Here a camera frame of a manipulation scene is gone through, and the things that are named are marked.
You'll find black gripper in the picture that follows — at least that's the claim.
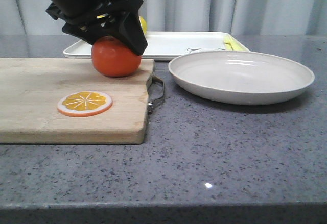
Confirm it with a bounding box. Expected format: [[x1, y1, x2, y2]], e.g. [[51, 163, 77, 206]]
[[46, 0, 148, 56]]

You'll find orange fruit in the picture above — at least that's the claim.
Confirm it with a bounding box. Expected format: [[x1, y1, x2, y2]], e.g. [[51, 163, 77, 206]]
[[91, 36, 142, 77]]

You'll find white round plate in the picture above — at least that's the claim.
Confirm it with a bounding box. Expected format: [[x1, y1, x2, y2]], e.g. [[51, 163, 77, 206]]
[[168, 51, 315, 105]]

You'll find white rectangular tray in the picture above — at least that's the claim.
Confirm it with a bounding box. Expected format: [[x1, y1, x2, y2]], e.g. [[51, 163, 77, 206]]
[[63, 31, 250, 62]]

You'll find yellow lemon right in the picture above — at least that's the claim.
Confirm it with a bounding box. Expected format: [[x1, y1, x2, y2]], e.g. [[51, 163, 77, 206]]
[[139, 16, 147, 35]]

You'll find orange slice toy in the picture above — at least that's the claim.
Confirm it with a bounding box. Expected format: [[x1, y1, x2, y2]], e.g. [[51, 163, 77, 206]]
[[57, 91, 113, 117]]

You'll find wooden cutting board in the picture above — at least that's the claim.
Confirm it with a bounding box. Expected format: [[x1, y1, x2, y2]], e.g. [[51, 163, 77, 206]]
[[1, 58, 164, 144]]

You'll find yellow plastic fork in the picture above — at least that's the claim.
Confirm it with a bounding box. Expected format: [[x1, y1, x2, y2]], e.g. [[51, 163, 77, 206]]
[[223, 35, 249, 52]]

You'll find grey curtain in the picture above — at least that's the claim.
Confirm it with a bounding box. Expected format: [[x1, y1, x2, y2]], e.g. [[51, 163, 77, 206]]
[[1, 0, 326, 36]]

